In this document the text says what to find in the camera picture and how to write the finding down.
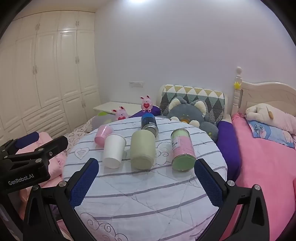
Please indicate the pink and green tumbler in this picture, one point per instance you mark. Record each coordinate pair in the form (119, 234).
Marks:
(182, 148)

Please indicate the heart printed sheet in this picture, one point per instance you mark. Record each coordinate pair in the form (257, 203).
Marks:
(76, 136)

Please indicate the white wall socket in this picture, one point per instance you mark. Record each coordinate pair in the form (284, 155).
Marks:
(135, 83)

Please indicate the blue can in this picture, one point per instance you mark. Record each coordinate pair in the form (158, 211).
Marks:
(148, 121)

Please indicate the white cup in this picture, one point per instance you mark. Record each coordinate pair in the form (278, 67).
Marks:
(113, 150)

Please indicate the grey cat plush toy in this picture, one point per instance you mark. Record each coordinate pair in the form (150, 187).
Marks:
(192, 111)

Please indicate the pink blanket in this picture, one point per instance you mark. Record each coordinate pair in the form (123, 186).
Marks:
(55, 169)

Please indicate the triangle patterned cushion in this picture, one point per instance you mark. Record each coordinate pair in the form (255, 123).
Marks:
(196, 92)

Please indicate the cream plush toy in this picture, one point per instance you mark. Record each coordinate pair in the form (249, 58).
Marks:
(259, 111)

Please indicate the pink rabbit plush toy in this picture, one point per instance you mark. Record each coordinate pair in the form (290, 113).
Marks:
(120, 114)
(146, 105)

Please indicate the sage green cup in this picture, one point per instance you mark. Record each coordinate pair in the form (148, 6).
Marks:
(142, 150)

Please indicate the purple pillow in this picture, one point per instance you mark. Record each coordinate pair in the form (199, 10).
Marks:
(138, 113)

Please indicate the grey green pillow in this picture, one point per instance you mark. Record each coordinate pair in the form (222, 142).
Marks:
(101, 118)

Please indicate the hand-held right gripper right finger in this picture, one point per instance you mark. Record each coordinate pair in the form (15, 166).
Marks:
(208, 183)

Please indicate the pink cup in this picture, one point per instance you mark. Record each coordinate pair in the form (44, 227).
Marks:
(101, 135)

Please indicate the white nightstand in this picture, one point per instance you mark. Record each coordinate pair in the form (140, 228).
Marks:
(111, 106)

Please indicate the yellow star sticker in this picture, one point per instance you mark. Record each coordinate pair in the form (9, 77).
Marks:
(237, 85)

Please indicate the pink bed sheet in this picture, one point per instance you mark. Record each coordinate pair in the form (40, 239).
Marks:
(266, 173)

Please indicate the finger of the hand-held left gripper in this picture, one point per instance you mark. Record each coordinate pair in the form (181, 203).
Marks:
(27, 139)
(46, 149)

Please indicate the purple bolster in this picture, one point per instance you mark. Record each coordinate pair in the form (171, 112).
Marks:
(227, 148)

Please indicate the cream bed headboard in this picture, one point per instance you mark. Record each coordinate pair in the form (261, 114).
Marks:
(266, 92)

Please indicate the blue cartoon pillow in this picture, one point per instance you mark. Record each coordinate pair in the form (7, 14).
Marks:
(266, 129)

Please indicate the cream wardrobe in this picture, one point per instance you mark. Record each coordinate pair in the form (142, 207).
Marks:
(46, 69)

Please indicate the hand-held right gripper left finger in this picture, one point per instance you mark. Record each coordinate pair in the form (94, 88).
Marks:
(84, 183)

